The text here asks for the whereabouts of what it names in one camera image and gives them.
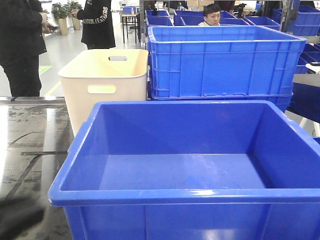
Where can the cream plastic bin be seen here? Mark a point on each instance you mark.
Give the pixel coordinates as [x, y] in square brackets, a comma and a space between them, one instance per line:
[99, 75]

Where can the large blue bin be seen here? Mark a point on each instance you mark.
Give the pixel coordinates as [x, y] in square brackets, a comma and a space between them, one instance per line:
[190, 170]

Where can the seated man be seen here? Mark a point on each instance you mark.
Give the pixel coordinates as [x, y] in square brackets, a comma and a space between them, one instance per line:
[211, 15]

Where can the person in lettered hoodie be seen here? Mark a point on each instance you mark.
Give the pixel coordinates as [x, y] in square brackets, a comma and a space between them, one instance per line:
[97, 20]

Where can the tall blue crate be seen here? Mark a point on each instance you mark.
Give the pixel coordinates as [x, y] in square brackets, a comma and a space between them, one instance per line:
[202, 62]

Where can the person in black jacket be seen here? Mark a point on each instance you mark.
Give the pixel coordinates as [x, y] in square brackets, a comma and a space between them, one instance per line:
[22, 23]

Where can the potted plant in vase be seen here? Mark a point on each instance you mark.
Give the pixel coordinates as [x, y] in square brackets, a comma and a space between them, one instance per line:
[60, 13]

